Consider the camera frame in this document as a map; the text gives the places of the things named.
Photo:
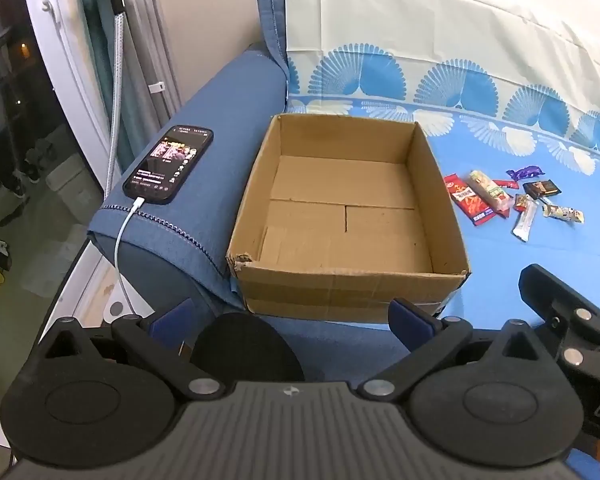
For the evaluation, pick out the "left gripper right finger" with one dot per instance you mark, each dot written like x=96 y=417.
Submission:
x=431 y=344

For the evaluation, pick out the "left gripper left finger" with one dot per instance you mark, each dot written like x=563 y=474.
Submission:
x=160 y=344

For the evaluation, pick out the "silver blue snack stick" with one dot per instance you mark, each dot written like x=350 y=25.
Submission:
x=524 y=223

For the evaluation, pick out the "yellow cartoon snack pack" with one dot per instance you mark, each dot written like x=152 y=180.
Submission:
x=566 y=214

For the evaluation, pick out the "red chip packet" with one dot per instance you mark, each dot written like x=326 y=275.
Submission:
x=475 y=208

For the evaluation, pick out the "small red brown candy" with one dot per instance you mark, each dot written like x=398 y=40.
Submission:
x=521 y=202

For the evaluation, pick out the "black gold snack pouch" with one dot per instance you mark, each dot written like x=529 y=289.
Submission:
x=543 y=188

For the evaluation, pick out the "green rice cracker pack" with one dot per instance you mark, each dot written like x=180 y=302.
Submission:
x=490 y=192

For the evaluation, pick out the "thin red snack stick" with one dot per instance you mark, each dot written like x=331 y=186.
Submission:
x=513 y=185

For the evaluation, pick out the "purple chocolate bar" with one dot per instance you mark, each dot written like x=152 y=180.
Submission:
x=528 y=172

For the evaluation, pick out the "brown cardboard box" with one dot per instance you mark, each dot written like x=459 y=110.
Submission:
x=340 y=216

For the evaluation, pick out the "black smartphone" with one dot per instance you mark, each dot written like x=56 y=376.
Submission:
x=162 y=172

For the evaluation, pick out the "blue white patterned sofa cover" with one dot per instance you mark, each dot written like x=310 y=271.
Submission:
x=496 y=85

